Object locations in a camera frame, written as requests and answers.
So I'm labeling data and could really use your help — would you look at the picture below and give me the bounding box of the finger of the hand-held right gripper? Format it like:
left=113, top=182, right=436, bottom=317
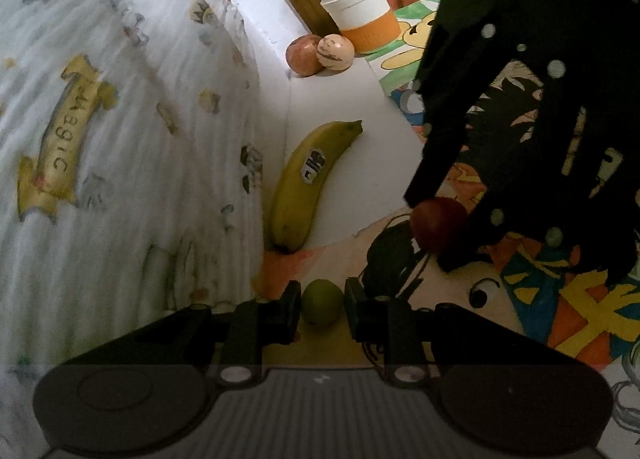
left=439, top=179, right=581, bottom=272
left=404, top=0, right=506, bottom=210

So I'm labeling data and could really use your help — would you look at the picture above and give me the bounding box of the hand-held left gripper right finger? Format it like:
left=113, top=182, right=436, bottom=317
left=344, top=277, right=561, bottom=387

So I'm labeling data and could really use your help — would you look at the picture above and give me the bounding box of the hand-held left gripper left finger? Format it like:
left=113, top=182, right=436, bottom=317
left=82, top=280, right=302, bottom=387

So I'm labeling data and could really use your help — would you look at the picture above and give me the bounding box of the small green round fruit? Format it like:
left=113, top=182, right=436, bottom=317
left=300, top=279, right=346, bottom=326

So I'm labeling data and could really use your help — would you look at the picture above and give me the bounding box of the small red round fruit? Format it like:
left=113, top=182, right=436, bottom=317
left=409, top=197, right=470, bottom=254

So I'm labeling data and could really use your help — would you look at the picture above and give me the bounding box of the yellow bear drawing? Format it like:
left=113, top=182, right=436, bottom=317
left=367, top=0, right=451, bottom=100

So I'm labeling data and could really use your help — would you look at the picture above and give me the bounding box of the colourful comic drawing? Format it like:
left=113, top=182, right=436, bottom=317
left=260, top=59, right=640, bottom=375

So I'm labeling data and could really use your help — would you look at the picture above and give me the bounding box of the striped cream round fruit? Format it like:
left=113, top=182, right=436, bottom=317
left=317, top=34, right=356, bottom=72

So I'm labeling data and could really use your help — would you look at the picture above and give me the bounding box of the white and orange cup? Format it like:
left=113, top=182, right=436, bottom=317
left=318, top=0, right=402, bottom=56

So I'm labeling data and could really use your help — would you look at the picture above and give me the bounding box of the yellow banana with sticker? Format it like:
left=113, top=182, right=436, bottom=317
left=270, top=120, right=364, bottom=255

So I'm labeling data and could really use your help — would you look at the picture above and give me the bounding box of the black and white line drawing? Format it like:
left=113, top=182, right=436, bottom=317
left=600, top=339, right=640, bottom=459

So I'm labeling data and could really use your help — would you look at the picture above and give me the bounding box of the printed blanket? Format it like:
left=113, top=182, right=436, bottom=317
left=0, top=0, right=296, bottom=445

